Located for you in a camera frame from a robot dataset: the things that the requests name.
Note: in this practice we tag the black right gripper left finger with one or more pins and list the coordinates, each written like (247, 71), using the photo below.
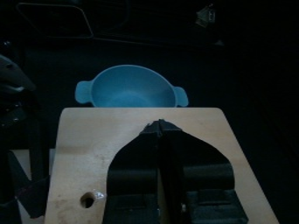
(132, 180)

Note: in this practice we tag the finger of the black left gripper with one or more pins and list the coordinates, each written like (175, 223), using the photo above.
(10, 189)
(39, 186)

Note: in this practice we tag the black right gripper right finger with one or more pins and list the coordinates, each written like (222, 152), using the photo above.
(202, 178)

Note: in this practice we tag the wooden drawer box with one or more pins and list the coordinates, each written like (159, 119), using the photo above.
(90, 140)

